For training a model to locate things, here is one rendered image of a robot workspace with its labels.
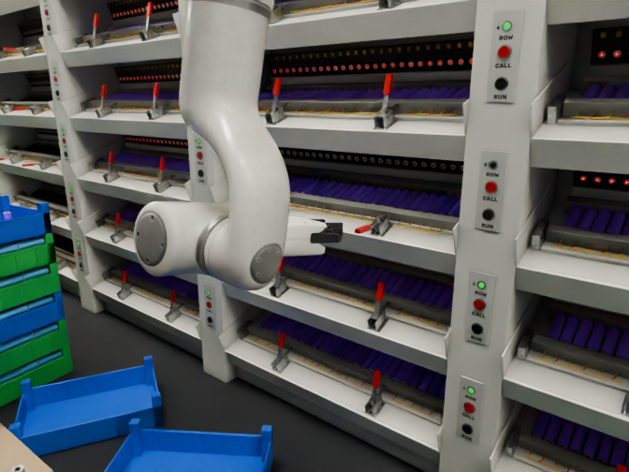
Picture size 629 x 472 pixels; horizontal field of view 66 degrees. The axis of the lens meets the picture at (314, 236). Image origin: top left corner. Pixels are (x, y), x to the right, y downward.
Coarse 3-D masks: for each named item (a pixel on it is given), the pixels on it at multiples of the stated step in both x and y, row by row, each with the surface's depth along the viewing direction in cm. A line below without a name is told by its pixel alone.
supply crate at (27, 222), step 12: (0, 204) 131; (48, 204) 123; (0, 216) 132; (12, 216) 133; (24, 216) 118; (36, 216) 121; (48, 216) 124; (0, 228) 114; (12, 228) 116; (24, 228) 119; (36, 228) 121; (48, 228) 124; (0, 240) 114; (12, 240) 117
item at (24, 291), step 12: (48, 264) 126; (48, 276) 126; (0, 288) 116; (12, 288) 118; (24, 288) 121; (36, 288) 123; (48, 288) 126; (60, 288) 129; (0, 300) 116; (12, 300) 119; (24, 300) 121
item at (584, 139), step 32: (608, 32) 73; (608, 64) 76; (544, 96) 70; (576, 96) 78; (608, 96) 71; (544, 128) 71; (576, 128) 69; (608, 128) 66; (544, 160) 70; (576, 160) 67; (608, 160) 65
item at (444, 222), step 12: (300, 204) 105; (312, 204) 104; (324, 204) 102; (336, 204) 99; (348, 204) 98; (360, 204) 97; (372, 204) 96; (348, 216) 97; (372, 216) 94; (396, 216) 91; (408, 216) 89; (420, 216) 88; (432, 216) 87; (444, 216) 86; (408, 228) 89; (444, 228) 86
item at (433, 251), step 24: (336, 168) 113; (360, 168) 108; (384, 168) 104; (216, 192) 116; (312, 216) 102; (336, 216) 100; (360, 240) 92; (384, 240) 89; (408, 240) 87; (432, 240) 85; (456, 240) 79; (432, 264) 85
